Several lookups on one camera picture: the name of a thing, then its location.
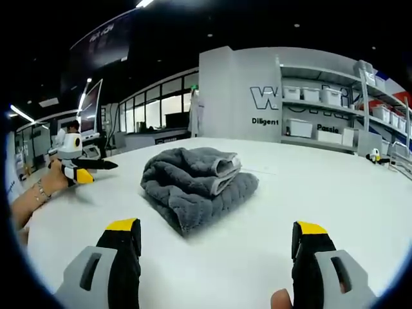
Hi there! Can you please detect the tilted monitor screen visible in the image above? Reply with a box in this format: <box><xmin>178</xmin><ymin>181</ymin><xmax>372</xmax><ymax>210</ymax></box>
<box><xmin>78</xmin><ymin>78</ymin><xmax>104</xmax><ymax>135</ymax></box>

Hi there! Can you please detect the grey towel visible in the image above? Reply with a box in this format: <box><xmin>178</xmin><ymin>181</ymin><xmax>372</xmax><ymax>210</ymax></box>
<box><xmin>140</xmin><ymin>146</ymin><xmax>260</xmax><ymax>238</ymax></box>

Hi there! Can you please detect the spare hand-held gripper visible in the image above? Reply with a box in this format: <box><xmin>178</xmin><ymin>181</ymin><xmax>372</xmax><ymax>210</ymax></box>
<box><xmin>365</xmin><ymin>147</ymin><xmax>391</xmax><ymax>166</ymax></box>

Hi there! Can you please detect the metal wire rack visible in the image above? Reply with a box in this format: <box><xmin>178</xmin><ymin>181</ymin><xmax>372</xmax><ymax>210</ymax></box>
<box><xmin>385</xmin><ymin>140</ymin><xmax>412</xmax><ymax>182</ymax></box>

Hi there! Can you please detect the grey metal shelving rack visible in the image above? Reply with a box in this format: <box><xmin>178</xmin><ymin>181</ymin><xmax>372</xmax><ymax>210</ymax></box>
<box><xmin>277</xmin><ymin>59</ymin><xmax>412</xmax><ymax>156</ymax></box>

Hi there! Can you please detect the person's right hand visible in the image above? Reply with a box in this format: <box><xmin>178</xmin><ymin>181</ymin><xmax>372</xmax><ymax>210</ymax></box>
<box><xmin>270</xmin><ymin>288</ymin><xmax>294</xmax><ymax>309</ymax></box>

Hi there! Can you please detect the silver bracelet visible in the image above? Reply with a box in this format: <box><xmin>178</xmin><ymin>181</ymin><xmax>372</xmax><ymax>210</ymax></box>
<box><xmin>33</xmin><ymin>179</ymin><xmax>53</xmax><ymax>203</ymax></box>

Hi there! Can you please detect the hanging white coat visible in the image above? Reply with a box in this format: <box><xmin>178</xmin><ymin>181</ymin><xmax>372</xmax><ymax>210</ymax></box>
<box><xmin>187</xmin><ymin>86</ymin><xmax>206</xmax><ymax>138</ymax></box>

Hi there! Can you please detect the row of white storage bins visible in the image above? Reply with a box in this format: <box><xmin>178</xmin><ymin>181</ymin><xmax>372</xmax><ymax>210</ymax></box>
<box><xmin>282</xmin><ymin>74</ymin><xmax>408</xmax><ymax>156</ymax></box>

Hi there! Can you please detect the person's left hand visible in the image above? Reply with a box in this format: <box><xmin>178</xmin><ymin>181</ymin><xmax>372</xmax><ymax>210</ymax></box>
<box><xmin>41</xmin><ymin>159</ymin><xmax>70</xmax><ymax>194</ymax></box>

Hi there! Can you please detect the large overhead display screen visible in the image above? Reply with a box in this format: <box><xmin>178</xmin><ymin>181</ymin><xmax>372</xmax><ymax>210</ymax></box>
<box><xmin>68</xmin><ymin>12</ymin><xmax>133</xmax><ymax>71</ymax></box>

